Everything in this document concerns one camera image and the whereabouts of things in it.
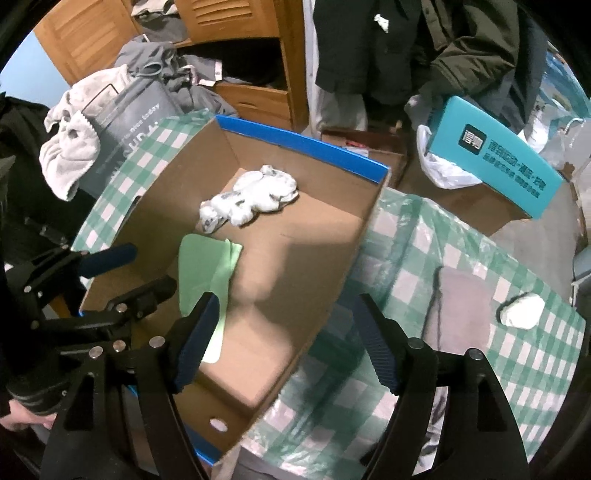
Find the black hanging jacket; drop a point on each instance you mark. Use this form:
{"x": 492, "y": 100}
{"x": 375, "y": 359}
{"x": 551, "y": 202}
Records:
{"x": 364, "y": 50}

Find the white plastic bag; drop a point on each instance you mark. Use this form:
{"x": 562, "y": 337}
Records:
{"x": 443, "y": 168}

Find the olive hanging jacket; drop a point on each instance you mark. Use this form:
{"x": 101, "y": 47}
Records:
{"x": 480, "y": 60}

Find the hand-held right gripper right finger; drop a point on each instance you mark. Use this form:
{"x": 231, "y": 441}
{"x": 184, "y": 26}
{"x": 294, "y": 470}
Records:
{"x": 376, "y": 350}

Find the person's left hand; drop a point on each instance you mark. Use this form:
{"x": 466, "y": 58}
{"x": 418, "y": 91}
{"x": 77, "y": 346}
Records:
{"x": 25, "y": 417}

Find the grey garment on shelf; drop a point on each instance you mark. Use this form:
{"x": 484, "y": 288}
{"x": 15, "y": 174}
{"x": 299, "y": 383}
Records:
{"x": 159, "y": 21}

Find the grey clothes pile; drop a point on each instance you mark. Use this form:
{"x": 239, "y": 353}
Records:
{"x": 152, "y": 57}

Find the wooden cabinet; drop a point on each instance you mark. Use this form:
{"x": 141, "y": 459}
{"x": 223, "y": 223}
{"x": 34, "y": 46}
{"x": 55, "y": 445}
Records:
{"x": 251, "y": 104}

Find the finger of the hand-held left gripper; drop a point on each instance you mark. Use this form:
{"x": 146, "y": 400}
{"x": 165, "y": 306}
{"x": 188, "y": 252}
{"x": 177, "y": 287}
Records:
{"x": 111, "y": 258}
{"x": 143, "y": 293}

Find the white rolled cloth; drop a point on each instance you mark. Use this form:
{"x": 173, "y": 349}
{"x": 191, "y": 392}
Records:
{"x": 521, "y": 311}

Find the grey printed bag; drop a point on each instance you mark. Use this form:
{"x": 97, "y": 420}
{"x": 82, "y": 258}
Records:
{"x": 129, "y": 129}

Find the green checked tablecloth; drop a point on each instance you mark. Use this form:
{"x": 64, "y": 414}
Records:
{"x": 415, "y": 240}

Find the white spotted soft toy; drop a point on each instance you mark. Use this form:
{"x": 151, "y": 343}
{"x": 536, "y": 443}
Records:
{"x": 251, "y": 196}

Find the large brown cardboard box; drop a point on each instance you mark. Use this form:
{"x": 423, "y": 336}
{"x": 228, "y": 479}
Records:
{"x": 466, "y": 207}

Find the light green cloth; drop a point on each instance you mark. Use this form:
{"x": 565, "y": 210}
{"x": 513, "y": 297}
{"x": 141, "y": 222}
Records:
{"x": 203, "y": 267}

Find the blue-sided cardboard box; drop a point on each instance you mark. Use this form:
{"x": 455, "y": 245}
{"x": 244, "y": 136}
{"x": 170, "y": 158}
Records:
{"x": 286, "y": 258}

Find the white towel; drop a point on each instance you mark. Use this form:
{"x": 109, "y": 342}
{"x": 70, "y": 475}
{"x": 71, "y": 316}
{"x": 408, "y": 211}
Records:
{"x": 69, "y": 147}

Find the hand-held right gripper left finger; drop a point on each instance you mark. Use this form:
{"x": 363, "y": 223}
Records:
{"x": 197, "y": 344}

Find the dark cloth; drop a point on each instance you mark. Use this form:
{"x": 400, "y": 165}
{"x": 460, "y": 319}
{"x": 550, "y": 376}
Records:
{"x": 27, "y": 175}

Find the teal printed box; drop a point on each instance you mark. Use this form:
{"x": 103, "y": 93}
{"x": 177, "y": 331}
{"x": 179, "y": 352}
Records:
{"x": 494, "y": 157}

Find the small brown cardboard box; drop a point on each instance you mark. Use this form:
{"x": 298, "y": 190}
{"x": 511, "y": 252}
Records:
{"x": 364, "y": 152}

